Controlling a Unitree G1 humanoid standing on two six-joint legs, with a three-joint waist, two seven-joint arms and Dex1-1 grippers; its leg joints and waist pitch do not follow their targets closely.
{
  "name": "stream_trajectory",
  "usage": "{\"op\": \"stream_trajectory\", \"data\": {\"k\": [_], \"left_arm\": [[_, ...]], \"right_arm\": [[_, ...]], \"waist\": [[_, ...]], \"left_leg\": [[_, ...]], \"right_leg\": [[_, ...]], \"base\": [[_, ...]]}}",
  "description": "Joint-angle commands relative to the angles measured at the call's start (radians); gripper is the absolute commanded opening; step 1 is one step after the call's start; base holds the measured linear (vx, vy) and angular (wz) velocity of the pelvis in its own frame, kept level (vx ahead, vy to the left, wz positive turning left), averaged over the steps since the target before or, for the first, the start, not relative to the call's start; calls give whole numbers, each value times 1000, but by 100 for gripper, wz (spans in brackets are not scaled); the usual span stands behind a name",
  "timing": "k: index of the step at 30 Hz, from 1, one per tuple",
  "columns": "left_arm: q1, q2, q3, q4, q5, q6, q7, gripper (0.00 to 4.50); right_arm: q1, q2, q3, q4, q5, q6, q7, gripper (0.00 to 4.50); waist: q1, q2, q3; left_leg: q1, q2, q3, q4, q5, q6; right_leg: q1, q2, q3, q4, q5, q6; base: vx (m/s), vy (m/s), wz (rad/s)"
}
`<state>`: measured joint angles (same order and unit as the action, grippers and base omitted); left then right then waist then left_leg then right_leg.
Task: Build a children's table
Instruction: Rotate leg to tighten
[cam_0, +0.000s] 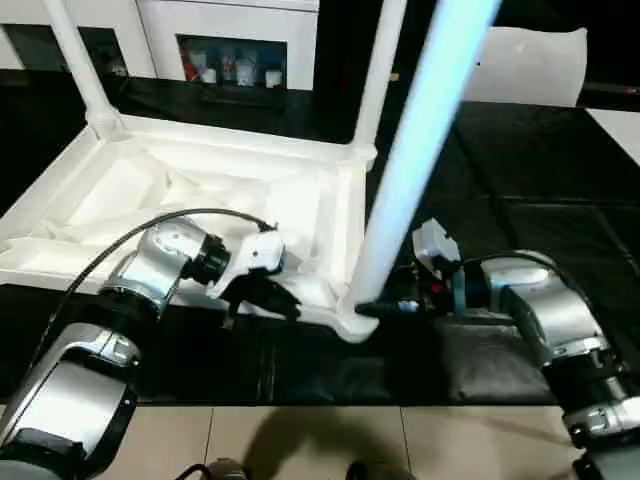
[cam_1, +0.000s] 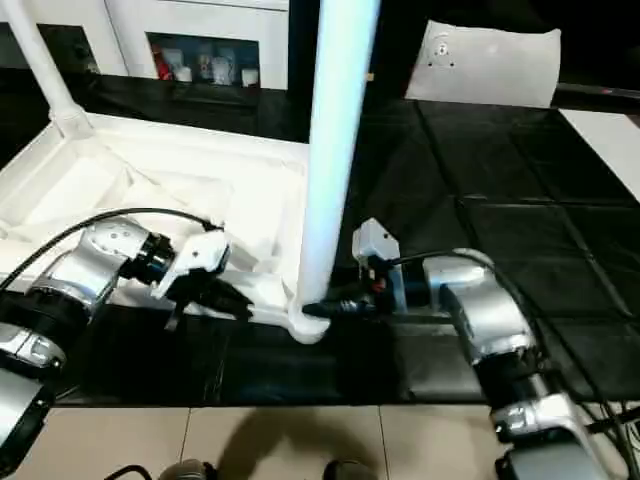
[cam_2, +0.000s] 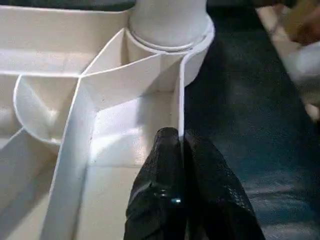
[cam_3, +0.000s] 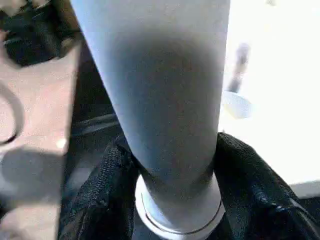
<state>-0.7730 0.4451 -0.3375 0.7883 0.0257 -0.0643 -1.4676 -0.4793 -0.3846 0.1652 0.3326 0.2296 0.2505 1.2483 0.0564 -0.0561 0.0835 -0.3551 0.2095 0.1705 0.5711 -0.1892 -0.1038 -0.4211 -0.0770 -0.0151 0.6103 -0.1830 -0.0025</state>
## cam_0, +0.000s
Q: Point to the black work mat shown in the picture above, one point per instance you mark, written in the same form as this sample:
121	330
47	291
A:
550	175

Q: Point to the white cabinet with glass doors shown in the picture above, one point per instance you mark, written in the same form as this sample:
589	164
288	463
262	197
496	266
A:
150	30

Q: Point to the white flat board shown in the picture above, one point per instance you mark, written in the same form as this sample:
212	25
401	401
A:
620	130

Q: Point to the dark brown rounded object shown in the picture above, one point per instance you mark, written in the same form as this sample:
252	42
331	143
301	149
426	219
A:
225	470
372	472

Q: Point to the white plastic table top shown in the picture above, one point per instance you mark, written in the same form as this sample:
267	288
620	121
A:
125	180

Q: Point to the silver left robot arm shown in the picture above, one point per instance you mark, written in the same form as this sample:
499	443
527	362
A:
160	250

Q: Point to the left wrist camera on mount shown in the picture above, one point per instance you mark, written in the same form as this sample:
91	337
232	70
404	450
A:
260	252

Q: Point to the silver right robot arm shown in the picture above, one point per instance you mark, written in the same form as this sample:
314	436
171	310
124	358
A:
550	310

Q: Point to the black cabinet with gold label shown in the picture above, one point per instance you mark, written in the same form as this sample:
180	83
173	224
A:
340	50

